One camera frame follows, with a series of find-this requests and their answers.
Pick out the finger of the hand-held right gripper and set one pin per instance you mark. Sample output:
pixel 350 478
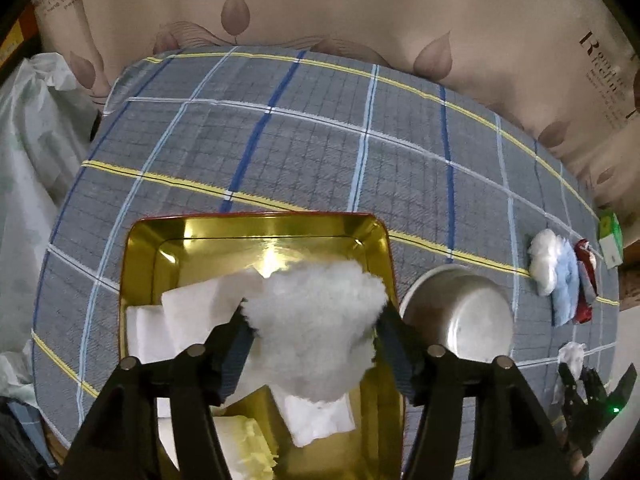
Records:
pixel 567 385
pixel 593 385

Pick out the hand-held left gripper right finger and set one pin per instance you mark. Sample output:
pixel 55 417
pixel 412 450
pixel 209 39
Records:
pixel 400 355

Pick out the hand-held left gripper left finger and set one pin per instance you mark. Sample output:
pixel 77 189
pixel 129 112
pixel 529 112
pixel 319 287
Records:
pixel 235 355

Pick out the cream knotted cloth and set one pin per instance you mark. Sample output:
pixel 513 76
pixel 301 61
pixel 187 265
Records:
pixel 572 355

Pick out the white tissue block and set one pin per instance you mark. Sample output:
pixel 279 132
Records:
pixel 200 305

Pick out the fluffy white towel yellow trim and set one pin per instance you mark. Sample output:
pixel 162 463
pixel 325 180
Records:
pixel 315 330

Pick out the white cloth yellow edge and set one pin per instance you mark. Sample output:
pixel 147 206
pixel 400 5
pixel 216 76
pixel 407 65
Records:
pixel 240 445

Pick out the light blue fluffy towel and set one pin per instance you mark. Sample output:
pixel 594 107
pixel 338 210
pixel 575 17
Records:
pixel 565 290

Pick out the gold metal tray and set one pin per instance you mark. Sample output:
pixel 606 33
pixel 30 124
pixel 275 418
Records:
pixel 200 240

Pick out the stainless steel bowl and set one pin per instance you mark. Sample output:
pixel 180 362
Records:
pixel 465 315

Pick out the red and white plastic packet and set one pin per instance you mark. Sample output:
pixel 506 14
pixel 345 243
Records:
pixel 584 305

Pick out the brown wooden furniture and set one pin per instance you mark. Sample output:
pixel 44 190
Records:
pixel 631 285

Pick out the white cotton wad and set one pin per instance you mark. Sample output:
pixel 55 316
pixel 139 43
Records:
pixel 545 260

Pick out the green and white box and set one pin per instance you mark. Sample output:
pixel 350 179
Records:
pixel 611 240

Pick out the crumpled white plastic bag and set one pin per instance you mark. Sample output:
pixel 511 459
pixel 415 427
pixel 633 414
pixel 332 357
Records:
pixel 15 375

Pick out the translucent white plastic cover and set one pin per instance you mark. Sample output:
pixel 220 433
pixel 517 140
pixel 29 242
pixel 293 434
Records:
pixel 35 185

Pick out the beige leaf print curtain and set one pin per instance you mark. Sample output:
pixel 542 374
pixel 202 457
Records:
pixel 350 10

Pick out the red cardboard box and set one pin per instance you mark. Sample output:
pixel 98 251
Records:
pixel 12 35

